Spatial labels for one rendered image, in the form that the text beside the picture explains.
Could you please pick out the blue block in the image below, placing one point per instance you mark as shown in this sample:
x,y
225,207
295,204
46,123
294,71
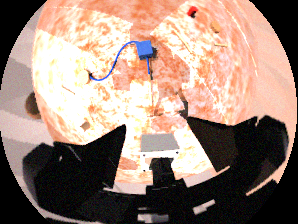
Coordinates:
x,y
144,48

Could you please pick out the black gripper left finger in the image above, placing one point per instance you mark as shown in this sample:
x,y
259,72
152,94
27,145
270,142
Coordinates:
x,y
100,156

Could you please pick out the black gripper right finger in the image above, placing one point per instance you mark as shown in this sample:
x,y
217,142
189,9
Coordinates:
x,y
219,141

